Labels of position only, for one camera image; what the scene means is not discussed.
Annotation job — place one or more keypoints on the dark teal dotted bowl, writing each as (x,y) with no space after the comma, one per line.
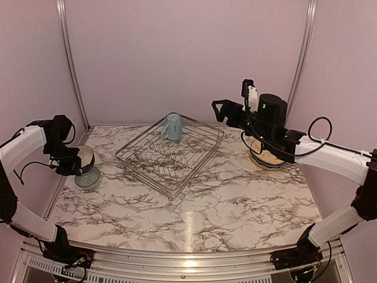
(87,159)

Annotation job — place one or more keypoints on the front aluminium rail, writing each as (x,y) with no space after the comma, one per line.
(127,265)

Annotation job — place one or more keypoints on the yellow polka dot plate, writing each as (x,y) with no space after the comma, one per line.
(266,166)

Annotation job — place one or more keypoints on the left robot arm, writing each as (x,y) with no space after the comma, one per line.
(42,142)

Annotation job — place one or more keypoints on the blue polka dot plate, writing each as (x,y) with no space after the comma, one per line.
(266,160)

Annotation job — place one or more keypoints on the wire dish rack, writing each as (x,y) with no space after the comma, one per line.
(169,166)

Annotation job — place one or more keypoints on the light blue mug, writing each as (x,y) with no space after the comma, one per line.
(172,129)

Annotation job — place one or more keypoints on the beige bird pattern plate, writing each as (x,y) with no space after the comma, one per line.
(259,147)

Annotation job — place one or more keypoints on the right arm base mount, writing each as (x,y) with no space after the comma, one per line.
(293,257)

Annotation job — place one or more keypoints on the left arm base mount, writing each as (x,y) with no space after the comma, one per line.
(75,256)

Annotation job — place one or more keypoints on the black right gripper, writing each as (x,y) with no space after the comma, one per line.
(228,106)

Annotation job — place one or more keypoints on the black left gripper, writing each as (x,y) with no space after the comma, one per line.
(72,168)

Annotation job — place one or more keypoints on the aluminium frame post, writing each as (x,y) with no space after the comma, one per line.
(63,25)
(304,50)

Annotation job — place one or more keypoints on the right aluminium frame post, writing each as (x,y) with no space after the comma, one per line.
(304,50)

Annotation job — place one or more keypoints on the grey green patterned bowl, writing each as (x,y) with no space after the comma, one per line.
(89,180)

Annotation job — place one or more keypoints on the left aluminium frame post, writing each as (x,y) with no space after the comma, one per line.
(63,25)

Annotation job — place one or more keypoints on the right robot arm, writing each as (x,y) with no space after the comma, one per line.
(267,125)

